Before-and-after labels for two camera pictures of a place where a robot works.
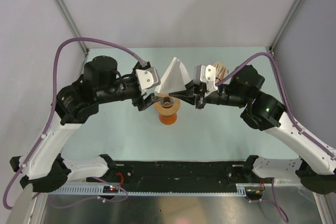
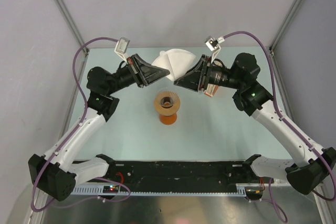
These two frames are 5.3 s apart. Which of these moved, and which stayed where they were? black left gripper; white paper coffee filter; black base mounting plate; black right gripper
Moved: black right gripper; white paper coffee filter; black left gripper
Stayed: black base mounting plate
